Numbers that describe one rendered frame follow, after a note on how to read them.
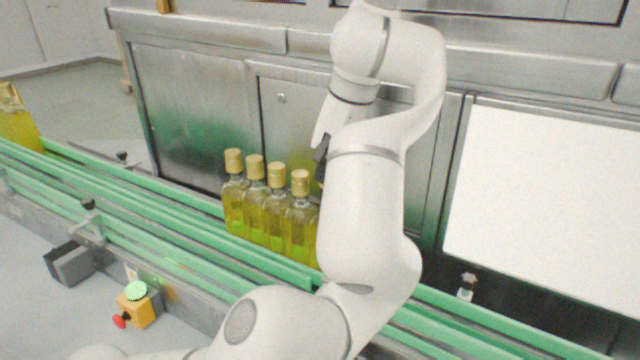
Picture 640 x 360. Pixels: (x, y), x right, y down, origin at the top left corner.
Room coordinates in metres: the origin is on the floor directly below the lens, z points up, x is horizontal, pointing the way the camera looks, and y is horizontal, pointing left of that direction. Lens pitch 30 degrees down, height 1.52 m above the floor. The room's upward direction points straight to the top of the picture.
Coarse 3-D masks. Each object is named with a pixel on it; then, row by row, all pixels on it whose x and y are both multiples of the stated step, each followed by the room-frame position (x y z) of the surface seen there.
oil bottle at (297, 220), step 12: (312, 204) 0.65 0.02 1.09; (288, 216) 0.63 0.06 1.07; (300, 216) 0.62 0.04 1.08; (312, 216) 0.63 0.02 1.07; (288, 228) 0.63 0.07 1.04; (300, 228) 0.61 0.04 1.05; (288, 240) 0.63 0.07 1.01; (300, 240) 0.61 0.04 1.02; (288, 252) 0.63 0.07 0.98; (300, 252) 0.61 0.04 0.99
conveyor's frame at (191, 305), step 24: (0, 192) 1.05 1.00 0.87; (24, 216) 0.99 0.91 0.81; (48, 216) 0.91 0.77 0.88; (48, 240) 0.94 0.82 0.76; (120, 264) 0.75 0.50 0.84; (144, 264) 0.71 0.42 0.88; (168, 288) 0.66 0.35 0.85; (192, 288) 0.63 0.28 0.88; (192, 312) 0.62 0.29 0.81; (216, 312) 0.58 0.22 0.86
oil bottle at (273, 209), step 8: (264, 200) 0.67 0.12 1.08; (272, 200) 0.66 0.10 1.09; (280, 200) 0.66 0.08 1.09; (288, 200) 0.67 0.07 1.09; (264, 208) 0.66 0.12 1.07; (272, 208) 0.65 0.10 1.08; (280, 208) 0.65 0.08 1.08; (264, 216) 0.66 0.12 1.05; (272, 216) 0.65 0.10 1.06; (280, 216) 0.64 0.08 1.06; (264, 224) 0.66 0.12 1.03; (272, 224) 0.65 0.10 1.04; (280, 224) 0.64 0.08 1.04; (264, 232) 0.67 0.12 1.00; (272, 232) 0.65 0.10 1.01; (280, 232) 0.64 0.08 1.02; (272, 240) 0.65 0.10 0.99; (280, 240) 0.64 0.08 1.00; (272, 248) 0.66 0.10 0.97; (280, 248) 0.64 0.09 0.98
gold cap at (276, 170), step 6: (276, 162) 0.69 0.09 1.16; (270, 168) 0.66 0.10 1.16; (276, 168) 0.66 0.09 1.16; (282, 168) 0.67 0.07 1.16; (270, 174) 0.67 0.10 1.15; (276, 174) 0.66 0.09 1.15; (282, 174) 0.67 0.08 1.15; (270, 180) 0.67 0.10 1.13; (276, 180) 0.66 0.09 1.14; (282, 180) 0.67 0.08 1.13; (270, 186) 0.67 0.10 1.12; (276, 186) 0.66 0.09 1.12; (282, 186) 0.66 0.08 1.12
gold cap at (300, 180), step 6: (294, 174) 0.64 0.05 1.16; (300, 174) 0.64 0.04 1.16; (306, 174) 0.64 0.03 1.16; (294, 180) 0.63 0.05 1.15; (300, 180) 0.63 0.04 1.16; (306, 180) 0.63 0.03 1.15; (294, 186) 0.63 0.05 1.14; (300, 186) 0.63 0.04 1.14; (306, 186) 0.63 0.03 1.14; (294, 192) 0.63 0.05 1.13; (300, 192) 0.63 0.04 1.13; (306, 192) 0.63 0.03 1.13
